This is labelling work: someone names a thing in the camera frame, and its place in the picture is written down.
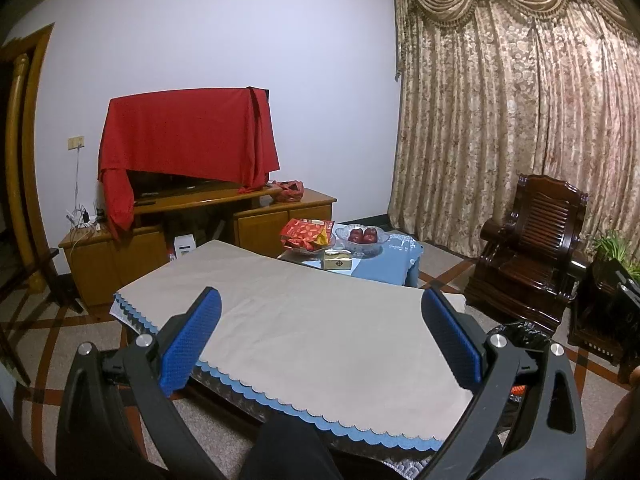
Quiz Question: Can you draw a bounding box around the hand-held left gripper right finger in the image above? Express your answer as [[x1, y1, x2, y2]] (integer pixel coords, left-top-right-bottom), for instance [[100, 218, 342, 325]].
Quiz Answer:
[[421, 286, 587, 480]]

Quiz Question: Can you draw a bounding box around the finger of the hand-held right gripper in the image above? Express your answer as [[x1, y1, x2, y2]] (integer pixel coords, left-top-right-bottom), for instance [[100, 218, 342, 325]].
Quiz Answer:
[[617, 267, 640, 311]]

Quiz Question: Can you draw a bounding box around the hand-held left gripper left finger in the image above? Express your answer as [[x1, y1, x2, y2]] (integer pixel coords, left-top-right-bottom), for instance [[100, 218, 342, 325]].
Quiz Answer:
[[56, 286, 223, 480]]

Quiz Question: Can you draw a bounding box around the black-lined trash bin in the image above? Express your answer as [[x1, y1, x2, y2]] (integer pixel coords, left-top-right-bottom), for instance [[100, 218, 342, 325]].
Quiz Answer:
[[484, 322, 557, 413]]

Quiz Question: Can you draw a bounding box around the person's right forearm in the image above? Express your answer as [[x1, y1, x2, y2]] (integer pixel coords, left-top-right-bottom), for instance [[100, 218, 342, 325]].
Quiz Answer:
[[587, 365, 640, 480]]

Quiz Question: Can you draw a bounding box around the green potted plant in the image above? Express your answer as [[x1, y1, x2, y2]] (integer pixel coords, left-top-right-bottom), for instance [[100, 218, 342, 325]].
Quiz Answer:
[[590, 230, 640, 281]]

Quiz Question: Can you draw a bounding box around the dark wooden side table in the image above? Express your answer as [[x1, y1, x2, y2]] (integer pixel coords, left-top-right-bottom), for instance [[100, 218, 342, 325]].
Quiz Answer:
[[567, 257, 640, 382]]

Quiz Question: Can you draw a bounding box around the dark wooden armchair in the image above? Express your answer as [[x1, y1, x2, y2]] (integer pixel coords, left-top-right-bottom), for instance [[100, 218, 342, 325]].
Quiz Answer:
[[465, 174, 590, 336]]

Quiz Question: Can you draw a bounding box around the beige scalloped tablecloth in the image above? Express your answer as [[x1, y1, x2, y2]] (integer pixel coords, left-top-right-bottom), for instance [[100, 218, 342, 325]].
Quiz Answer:
[[112, 240, 468, 448]]

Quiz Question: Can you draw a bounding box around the glass fruit bowl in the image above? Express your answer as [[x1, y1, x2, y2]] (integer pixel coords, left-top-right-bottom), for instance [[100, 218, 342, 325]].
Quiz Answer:
[[335, 225, 390, 259]]

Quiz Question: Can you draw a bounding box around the wooden television cabinet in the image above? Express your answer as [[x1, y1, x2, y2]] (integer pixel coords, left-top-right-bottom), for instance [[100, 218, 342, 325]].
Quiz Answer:
[[59, 187, 337, 311]]

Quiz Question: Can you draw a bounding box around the gold tissue box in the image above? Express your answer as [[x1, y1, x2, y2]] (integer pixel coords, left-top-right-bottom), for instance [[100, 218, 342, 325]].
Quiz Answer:
[[322, 250, 352, 272]]

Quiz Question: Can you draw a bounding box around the person's black trouser leg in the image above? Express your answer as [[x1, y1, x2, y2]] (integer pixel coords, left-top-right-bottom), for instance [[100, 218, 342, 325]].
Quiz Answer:
[[240, 410, 336, 480]]

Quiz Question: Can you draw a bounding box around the glass snack bowl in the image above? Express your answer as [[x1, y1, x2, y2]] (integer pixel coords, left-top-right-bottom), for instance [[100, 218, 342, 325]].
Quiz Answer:
[[282, 239, 337, 257]]

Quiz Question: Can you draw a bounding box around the red snack bag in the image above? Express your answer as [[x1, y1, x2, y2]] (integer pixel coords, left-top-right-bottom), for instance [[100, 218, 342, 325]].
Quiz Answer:
[[279, 217, 335, 251]]

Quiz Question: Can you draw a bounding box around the black television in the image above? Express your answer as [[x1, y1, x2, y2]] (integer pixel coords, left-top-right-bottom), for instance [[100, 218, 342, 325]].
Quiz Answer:
[[125, 170, 242, 202]]

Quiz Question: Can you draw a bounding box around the red cloth cover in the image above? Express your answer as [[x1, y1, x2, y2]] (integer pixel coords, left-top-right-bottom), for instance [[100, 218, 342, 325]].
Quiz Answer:
[[97, 86, 281, 241]]

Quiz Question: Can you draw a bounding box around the patterned beige curtain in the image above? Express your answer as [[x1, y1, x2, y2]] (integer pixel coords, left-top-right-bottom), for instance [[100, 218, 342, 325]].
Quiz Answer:
[[387, 0, 640, 281]]

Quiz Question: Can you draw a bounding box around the white power strip with cables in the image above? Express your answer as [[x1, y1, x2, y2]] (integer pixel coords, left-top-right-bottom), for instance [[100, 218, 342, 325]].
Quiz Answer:
[[65, 204, 108, 232]]

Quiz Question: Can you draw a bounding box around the wooden door frame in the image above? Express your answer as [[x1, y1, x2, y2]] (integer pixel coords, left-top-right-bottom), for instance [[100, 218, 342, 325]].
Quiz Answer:
[[0, 24, 56, 292]]

